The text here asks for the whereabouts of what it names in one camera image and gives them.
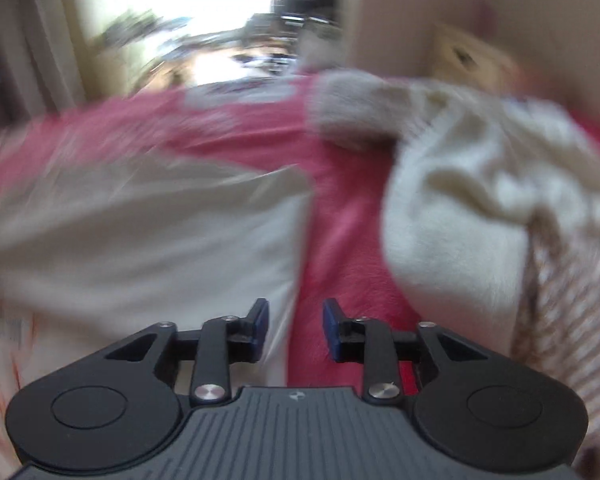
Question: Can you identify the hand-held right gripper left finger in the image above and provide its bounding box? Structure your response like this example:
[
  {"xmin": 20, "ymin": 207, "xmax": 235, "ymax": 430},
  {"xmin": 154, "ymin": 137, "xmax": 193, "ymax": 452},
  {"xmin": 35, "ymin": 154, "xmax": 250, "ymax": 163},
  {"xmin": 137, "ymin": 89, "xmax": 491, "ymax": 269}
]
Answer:
[{"xmin": 102, "ymin": 298, "xmax": 270, "ymax": 407}]

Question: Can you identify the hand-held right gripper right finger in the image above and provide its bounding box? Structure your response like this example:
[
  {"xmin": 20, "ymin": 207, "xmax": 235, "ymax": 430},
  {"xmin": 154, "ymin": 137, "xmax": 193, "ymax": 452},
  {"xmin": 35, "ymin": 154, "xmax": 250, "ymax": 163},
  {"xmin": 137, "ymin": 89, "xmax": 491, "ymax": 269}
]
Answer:
[{"xmin": 322, "ymin": 298, "xmax": 493, "ymax": 407}]

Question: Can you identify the cream white garment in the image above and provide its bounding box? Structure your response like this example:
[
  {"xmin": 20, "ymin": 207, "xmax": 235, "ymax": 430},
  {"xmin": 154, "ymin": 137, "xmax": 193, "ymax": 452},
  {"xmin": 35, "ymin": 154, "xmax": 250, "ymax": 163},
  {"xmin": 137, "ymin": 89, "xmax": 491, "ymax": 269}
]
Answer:
[{"xmin": 0, "ymin": 162, "xmax": 315, "ymax": 391}]

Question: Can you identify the pink floral blanket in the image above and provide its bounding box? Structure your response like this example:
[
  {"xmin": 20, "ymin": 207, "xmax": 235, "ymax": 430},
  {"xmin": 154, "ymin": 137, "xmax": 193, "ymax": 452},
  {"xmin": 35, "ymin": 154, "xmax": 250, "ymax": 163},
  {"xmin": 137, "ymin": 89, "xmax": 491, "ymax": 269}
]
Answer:
[{"xmin": 0, "ymin": 72, "xmax": 431, "ymax": 391}]

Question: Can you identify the knitted sweater with fleece lining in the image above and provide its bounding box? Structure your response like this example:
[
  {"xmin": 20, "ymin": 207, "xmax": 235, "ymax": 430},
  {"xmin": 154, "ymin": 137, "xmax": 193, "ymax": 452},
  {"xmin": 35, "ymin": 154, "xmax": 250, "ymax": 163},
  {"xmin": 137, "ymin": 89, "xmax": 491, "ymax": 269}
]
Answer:
[{"xmin": 305, "ymin": 70, "xmax": 600, "ymax": 411}]

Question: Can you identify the cream nightstand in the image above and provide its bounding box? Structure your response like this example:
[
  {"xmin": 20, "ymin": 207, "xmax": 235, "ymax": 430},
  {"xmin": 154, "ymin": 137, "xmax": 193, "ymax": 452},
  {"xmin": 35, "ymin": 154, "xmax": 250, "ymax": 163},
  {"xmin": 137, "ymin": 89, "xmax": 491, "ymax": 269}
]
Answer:
[{"xmin": 430, "ymin": 21, "xmax": 523, "ymax": 83}]

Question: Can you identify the wheelchair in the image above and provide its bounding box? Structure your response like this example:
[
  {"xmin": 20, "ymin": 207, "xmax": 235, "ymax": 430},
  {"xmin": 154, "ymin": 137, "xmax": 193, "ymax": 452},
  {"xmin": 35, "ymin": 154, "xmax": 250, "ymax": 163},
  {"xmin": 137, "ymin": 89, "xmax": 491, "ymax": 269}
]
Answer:
[{"xmin": 242, "ymin": 0, "xmax": 343, "ymax": 78}]

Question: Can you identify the grey curtain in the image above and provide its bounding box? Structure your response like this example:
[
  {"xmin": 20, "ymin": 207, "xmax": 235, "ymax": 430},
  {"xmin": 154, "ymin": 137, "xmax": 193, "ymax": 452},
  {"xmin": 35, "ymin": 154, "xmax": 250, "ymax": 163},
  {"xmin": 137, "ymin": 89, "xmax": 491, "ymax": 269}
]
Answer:
[{"xmin": 0, "ymin": 0, "xmax": 88, "ymax": 126}]

